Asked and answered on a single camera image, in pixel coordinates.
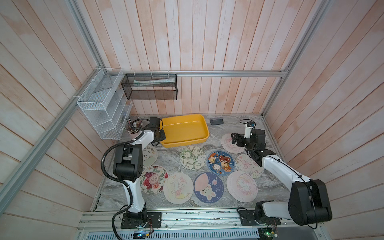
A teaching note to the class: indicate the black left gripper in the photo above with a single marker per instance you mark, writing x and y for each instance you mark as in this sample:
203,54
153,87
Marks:
162,131

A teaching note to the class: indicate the pink unicorn round coaster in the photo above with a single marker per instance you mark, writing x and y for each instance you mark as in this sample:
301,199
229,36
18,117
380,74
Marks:
226,142

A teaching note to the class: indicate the white bear green coaster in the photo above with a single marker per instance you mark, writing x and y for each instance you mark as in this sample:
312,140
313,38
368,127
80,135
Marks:
150,155

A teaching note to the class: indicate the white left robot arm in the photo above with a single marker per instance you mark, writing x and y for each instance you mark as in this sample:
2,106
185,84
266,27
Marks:
129,165

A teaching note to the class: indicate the floral rose round coaster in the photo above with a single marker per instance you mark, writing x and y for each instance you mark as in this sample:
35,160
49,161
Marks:
153,179

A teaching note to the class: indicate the blue bear car coaster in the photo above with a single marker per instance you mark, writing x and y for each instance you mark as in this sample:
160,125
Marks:
221,163

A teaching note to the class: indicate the pink pen cup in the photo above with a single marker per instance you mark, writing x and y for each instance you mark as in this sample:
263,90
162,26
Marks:
133,128

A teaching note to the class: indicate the navy sleeping bunny coaster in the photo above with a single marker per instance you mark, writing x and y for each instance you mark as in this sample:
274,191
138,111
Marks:
208,188

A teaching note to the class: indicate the yellow plastic storage box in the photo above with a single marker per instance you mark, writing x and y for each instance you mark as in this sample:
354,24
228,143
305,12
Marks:
185,130

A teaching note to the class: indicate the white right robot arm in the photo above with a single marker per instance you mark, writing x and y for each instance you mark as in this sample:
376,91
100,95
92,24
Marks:
308,202

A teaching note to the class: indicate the cream bunny moon coaster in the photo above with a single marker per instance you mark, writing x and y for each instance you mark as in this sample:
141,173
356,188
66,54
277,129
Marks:
178,188

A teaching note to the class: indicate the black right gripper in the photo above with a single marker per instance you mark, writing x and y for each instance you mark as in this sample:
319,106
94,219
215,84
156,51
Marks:
241,138

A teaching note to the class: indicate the green bears pattern coaster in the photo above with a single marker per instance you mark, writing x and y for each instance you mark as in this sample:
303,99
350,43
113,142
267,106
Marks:
192,158

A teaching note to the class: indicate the white wire mesh shelf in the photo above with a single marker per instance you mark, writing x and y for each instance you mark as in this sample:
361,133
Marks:
104,103

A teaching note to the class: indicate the pink ribbon bunny coaster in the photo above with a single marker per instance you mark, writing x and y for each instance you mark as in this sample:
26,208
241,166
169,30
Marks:
245,164

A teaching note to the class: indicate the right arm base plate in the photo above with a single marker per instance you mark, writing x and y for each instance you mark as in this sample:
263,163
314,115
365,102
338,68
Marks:
256,217

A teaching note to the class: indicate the black wire mesh basket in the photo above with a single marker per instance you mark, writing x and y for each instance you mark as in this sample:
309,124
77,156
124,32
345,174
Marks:
150,87

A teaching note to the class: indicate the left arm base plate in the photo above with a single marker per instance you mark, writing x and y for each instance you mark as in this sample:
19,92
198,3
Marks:
141,220

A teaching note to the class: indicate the large pink unicorn coaster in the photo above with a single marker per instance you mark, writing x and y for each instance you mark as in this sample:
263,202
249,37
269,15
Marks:
242,187

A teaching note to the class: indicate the grey hole punch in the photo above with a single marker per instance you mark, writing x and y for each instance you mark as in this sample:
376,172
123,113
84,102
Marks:
216,121

